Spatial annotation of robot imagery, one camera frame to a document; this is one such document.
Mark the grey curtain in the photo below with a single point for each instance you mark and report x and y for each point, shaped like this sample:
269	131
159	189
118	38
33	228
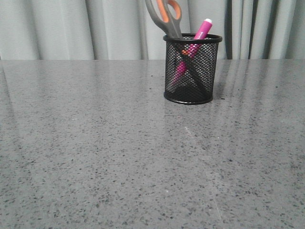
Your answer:
123	29

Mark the black mesh pen holder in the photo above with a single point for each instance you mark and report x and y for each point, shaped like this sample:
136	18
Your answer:
190	68

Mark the grey orange scissors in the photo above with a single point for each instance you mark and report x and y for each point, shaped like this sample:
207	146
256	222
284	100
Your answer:
167	17

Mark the pink pen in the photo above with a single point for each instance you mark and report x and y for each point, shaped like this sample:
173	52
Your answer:
202	31

